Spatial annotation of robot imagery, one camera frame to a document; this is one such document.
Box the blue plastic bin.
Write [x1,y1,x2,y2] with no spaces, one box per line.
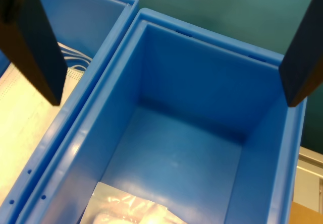
[15,7,308,224]
[0,0,140,219]

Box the stack of white face masks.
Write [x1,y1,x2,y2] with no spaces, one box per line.
[0,42,90,192]

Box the brown cardboard sheet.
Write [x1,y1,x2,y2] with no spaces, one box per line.
[289,201,323,224]

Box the clear bagged cotton packet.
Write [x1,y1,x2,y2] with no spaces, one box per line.
[80,182,189,224]

